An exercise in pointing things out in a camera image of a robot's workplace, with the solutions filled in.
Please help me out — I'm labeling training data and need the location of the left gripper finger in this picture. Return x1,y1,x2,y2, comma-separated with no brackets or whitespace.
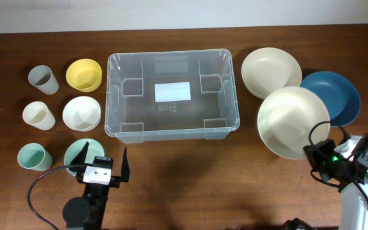
69,142,89,172
120,148,130,183

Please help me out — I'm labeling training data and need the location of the white plastic bowl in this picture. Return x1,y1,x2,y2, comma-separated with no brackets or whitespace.
62,96,102,132

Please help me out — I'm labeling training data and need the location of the dark blue plate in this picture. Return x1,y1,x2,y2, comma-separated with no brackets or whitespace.
300,71,362,127

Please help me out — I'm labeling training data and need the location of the cream plate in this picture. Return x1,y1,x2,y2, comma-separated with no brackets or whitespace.
257,86,330,160

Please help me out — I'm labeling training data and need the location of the beige plate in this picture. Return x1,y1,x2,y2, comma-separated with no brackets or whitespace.
241,47,302,99

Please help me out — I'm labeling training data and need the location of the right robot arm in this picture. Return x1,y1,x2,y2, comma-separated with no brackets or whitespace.
303,133,368,229

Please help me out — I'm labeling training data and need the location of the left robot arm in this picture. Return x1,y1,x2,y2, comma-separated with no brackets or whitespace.
63,142,130,230

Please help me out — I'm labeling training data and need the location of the clear plastic storage container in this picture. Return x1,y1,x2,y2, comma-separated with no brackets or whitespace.
104,49,240,144

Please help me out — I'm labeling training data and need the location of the mint green plastic bowl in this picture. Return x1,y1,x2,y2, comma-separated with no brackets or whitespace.
64,138,105,165

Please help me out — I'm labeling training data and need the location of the mint green plastic cup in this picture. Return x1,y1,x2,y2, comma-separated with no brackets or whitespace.
17,143,53,171

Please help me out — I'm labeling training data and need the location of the cream plastic cup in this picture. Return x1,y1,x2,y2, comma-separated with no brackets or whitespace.
22,101,56,131

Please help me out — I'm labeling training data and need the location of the yellow plastic bowl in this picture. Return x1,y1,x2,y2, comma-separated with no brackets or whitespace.
66,58,102,93

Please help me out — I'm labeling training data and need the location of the grey plastic cup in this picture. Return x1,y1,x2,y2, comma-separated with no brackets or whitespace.
28,65,59,95

